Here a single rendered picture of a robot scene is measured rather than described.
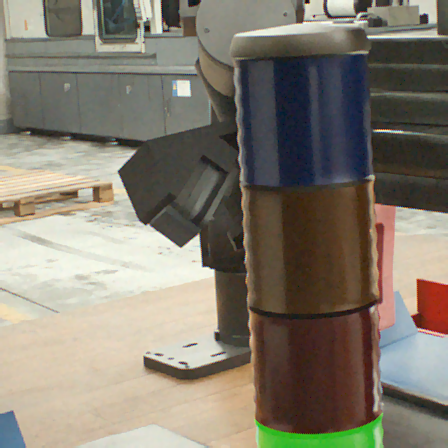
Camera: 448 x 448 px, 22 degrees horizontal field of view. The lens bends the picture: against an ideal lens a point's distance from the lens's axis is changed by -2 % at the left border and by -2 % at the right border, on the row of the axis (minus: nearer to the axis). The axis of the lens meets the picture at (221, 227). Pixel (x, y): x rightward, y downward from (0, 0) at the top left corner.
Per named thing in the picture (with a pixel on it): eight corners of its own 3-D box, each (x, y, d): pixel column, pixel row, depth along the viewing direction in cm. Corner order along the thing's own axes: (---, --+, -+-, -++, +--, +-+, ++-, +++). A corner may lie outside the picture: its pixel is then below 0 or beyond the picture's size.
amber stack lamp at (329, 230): (317, 273, 36) (312, 166, 36) (406, 292, 33) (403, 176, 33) (219, 299, 34) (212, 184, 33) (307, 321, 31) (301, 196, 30)
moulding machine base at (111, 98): (10, 134, 1198) (1, 39, 1180) (96, 122, 1253) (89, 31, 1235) (367, 183, 748) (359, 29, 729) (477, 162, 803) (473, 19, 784)
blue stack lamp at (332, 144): (312, 160, 36) (305, 50, 35) (402, 170, 33) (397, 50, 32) (211, 178, 33) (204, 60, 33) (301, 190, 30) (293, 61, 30)
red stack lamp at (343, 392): (322, 381, 37) (318, 278, 36) (409, 408, 34) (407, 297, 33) (227, 412, 35) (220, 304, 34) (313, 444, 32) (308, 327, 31)
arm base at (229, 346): (358, 244, 107) (307, 235, 112) (179, 288, 95) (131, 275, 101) (361, 328, 108) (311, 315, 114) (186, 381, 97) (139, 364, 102)
